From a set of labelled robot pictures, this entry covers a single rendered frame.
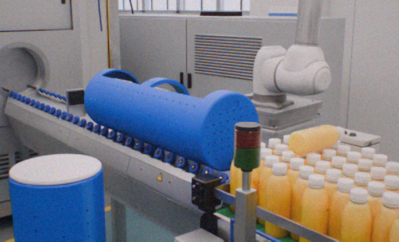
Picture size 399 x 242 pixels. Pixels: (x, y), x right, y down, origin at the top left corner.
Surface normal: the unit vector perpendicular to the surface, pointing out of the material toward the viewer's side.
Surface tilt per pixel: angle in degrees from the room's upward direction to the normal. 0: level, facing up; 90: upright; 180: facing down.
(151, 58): 90
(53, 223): 90
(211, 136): 90
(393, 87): 90
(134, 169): 71
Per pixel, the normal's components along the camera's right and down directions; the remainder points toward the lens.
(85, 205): 0.75, 0.15
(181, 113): -0.70, -0.33
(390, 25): -0.70, 0.16
